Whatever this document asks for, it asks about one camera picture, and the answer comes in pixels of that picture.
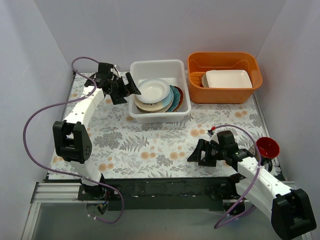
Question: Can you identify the white deep paper plate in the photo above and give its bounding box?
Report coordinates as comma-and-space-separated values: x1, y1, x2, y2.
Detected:
136, 78, 170, 104

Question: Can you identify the cream and blue plate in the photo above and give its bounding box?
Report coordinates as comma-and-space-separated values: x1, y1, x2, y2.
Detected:
134, 90, 174, 113

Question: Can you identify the cream plate with leaf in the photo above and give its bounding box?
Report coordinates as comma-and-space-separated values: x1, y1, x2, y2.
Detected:
134, 100, 173, 113

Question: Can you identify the teal scalloped plate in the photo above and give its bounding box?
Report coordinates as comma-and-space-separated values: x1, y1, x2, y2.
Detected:
167, 85, 181, 113

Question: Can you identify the red round plate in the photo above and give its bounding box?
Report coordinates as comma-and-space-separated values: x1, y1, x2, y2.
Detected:
173, 86, 184, 112

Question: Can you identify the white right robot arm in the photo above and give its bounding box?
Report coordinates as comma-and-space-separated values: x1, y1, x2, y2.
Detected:
187, 129, 317, 240

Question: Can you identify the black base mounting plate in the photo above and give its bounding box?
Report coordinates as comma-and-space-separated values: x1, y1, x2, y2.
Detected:
77, 176, 260, 211

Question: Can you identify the red bowl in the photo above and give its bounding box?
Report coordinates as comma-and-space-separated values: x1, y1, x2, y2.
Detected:
256, 137, 280, 172

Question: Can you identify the round cream dish in basket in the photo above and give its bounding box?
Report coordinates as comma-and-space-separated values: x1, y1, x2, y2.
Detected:
201, 74, 209, 88

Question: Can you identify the white rectangular dish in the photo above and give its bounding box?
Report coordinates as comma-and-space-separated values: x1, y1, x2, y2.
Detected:
205, 70, 253, 89

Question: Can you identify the orange plastic basket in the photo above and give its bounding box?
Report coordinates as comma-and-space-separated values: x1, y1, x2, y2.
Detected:
187, 52, 263, 104

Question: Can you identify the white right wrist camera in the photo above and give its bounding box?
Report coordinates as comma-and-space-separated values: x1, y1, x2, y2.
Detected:
207, 126, 219, 144

